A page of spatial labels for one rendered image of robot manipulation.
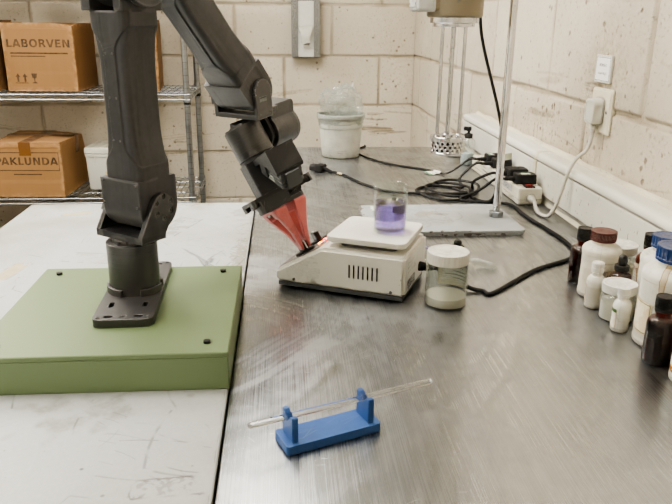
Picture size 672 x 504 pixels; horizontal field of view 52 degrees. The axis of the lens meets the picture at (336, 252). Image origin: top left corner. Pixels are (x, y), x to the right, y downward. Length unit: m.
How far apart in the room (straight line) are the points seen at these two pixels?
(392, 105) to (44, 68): 1.55
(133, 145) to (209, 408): 0.32
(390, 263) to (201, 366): 0.34
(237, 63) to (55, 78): 2.20
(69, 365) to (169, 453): 0.17
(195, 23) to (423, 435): 0.57
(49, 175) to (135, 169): 2.30
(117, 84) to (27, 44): 2.32
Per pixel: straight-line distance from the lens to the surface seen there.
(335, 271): 1.01
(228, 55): 0.97
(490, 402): 0.77
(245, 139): 1.02
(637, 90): 1.35
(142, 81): 0.86
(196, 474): 0.66
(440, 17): 1.33
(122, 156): 0.87
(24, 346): 0.83
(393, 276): 0.98
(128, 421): 0.75
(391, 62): 3.39
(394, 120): 3.42
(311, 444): 0.68
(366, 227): 1.05
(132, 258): 0.88
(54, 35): 3.13
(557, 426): 0.75
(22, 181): 3.20
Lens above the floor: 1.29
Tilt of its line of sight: 19 degrees down
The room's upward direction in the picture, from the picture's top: 1 degrees clockwise
